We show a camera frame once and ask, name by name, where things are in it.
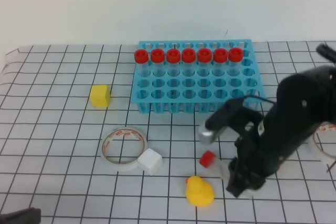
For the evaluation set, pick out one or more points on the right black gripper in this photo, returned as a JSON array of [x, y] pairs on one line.
[[264, 143]]

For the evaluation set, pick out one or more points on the red-capped clear tube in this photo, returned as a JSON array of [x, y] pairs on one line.
[[215, 165]]

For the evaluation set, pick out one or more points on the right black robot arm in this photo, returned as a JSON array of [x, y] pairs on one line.
[[305, 100]]

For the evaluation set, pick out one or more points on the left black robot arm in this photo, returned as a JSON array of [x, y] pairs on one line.
[[26, 216]]

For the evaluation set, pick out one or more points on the blue test tube rack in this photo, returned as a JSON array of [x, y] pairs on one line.
[[197, 93]]

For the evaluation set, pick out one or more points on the white black-grid cloth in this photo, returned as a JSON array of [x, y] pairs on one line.
[[50, 159]]

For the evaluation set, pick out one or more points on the yellow rubber duck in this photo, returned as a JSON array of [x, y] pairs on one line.
[[199, 193]]

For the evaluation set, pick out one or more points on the white foam cube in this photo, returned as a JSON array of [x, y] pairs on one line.
[[150, 161]]

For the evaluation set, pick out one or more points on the right white tape roll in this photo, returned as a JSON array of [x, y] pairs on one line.
[[322, 143]]

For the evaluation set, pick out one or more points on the yellow foam cube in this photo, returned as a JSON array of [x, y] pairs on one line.
[[100, 96]]

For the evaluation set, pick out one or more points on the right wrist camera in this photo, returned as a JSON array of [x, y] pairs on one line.
[[230, 115]]

